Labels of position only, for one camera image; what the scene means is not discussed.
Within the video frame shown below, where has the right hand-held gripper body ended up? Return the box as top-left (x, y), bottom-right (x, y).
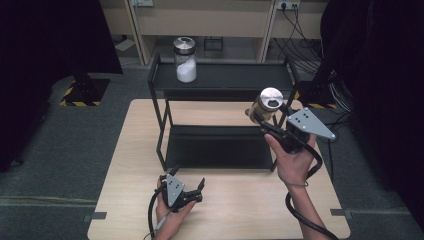
top-left (271, 106), bottom-right (336, 155)

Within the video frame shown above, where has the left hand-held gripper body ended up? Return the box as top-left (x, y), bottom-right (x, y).
top-left (159, 172), bottom-right (204, 212)

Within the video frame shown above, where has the black metal shelf rack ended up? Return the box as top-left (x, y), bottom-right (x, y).
top-left (147, 53), bottom-right (301, 173)

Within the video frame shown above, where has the glass jar with white powder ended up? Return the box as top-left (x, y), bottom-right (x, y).
top-left (172, 36), bottom-right (198, 84)

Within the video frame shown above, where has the person's left hand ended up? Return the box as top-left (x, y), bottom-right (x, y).
top-left (155, 179), bottom-right (198, 232)

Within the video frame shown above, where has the person's right hand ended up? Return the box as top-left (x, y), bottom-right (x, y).
top-left (264, 133), bottom-right (318, 188)

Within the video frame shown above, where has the black stand base striped tape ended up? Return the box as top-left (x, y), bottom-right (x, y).
top-left (295, 59), bottom-right (338, 110)
top-left (59, 71), bottom-right (111, 108)

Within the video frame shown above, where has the grey floor tape strip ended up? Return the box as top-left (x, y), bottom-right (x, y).
top-left (82, 211), bottom-right (108, 223)
top-left (329, 207), bottom-right (353, 218)

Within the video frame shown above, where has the black curtain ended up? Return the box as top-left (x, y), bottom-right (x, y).
top-left (319, 0), bottom-right (424, 231)
top-left (0, 0), bottom-right (123, 173)

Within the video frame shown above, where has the white power outlet with plug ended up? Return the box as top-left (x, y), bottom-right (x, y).
top-left (277, 0), bottom-right (301, 11)

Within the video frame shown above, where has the beige office desk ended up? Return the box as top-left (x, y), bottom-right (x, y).
top-left (99, 0), bottom-right (329, 66)

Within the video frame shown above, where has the white sheet of paper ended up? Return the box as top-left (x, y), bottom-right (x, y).
top-left (114, 37), bottom-right (136, 53)

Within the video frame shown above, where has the thick black gripper cable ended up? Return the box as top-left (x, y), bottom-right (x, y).
top-left (147, 184), bottom-right (167, 240)
top-left (284, 141), bottom-right (339, 240)

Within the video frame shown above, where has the thin grey cable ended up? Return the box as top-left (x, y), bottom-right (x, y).
top-left (143, 211), bottom-right (173, 240)

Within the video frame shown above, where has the black floor cable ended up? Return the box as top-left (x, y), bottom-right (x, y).
top-left (327, 112), bottom-right (342, 183)

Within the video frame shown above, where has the bundle of cables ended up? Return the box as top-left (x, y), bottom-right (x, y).
top-left (328, 78), bottom-right (355, 113)

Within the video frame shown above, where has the black power cable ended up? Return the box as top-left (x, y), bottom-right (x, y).
top-left (273, 8), bottom-right (322, 73)
top-left (283, 6), bottom-right (323, 73)

